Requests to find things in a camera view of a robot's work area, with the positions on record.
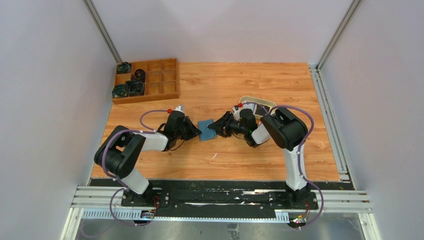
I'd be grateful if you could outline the blue card holder wallet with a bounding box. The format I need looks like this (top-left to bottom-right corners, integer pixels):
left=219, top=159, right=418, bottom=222
left=197, top=119, right=217, bottom=142

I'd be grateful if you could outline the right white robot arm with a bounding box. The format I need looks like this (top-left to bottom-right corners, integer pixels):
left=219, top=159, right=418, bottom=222
left=207, top=105, right=314, bottom=199

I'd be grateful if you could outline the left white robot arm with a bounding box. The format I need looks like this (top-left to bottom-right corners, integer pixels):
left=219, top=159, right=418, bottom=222
left=93, top=109, right=202, bottom=195

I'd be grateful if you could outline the white printed card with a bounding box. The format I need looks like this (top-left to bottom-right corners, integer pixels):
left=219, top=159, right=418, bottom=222
left=243, top=102, right=262, bottom=114

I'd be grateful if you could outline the cream oval tray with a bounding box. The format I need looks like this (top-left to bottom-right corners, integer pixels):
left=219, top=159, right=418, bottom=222
left=239, top=95, right=276, bottom=120

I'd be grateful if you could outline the wooden compartment organizer box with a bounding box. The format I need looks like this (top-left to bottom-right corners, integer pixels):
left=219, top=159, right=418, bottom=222
left=111, top=58, right=180, bottom=105

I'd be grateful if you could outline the large black coiled item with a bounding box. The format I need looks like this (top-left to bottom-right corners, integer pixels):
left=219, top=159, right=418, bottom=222
left=124, top=80, right=145, bottom=97

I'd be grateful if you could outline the black coiled item middle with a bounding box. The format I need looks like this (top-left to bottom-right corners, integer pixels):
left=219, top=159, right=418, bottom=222
left=133, top=68, right=146, bottom=83

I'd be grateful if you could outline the black coiled item bottom-left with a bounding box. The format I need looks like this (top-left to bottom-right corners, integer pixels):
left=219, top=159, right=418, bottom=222
left=112, top=84, right=128, bottom=99

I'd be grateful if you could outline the black coiled item top-left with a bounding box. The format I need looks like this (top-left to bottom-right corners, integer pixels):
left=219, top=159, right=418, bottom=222
left=116, top=61, right=132, bottom=75

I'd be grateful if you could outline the black mounting base rail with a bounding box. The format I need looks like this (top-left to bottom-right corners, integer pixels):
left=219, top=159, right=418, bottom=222
left=89, top=178, right=332, bottom=220

